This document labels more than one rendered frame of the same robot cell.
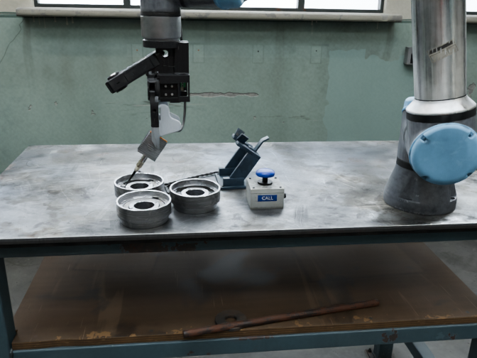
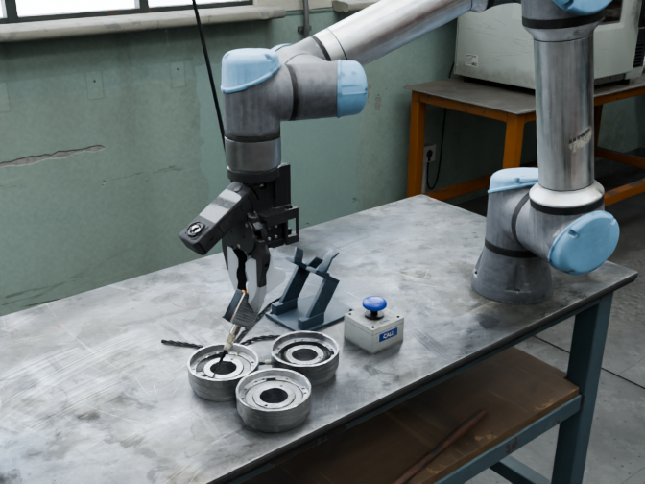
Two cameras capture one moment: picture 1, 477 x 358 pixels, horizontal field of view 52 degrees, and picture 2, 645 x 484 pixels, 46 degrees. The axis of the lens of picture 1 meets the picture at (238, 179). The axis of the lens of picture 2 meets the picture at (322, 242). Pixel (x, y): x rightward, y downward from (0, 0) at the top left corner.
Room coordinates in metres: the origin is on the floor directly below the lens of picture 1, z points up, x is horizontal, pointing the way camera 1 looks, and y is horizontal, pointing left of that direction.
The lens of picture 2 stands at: (0.08, 0.60, 1.44)
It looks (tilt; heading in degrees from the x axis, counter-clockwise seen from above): 23 degrees down; 328
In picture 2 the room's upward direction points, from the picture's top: straight up
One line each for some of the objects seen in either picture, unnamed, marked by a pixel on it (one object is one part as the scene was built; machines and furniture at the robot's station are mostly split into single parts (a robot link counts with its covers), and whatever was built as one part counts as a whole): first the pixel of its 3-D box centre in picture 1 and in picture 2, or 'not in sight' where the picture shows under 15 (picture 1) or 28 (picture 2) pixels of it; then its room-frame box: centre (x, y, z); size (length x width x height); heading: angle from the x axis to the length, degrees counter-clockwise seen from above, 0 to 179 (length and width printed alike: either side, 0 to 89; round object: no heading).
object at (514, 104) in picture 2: not in sight; (557, 158); (2.49, -2.22, 0.39); 1.50 x 0.62 x 0.78; 97
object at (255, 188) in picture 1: (267, 192); (376, 326); (0.98, -0.06, 0.82); 0.08 x 0.07 x 0.05; 97
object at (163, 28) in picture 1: (160, 28); (251, 151); (0.98, 0.15, 1.15); 0.08 x 0.08 x 0.05
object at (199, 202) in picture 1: (195, 196); (304, 359); (0.95, 0.09, 0.82); 0.10 x 0.10 x 0.04
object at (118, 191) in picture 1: (139, 190); (224, 373); (0.99, 0.21, 0.82); 0.10 x 0.10 x 0.04
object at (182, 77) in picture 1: (166, 72); (258, 206); (0.98, 0.15, 1.07); 0.09 x 0.08 x 0.12; 100
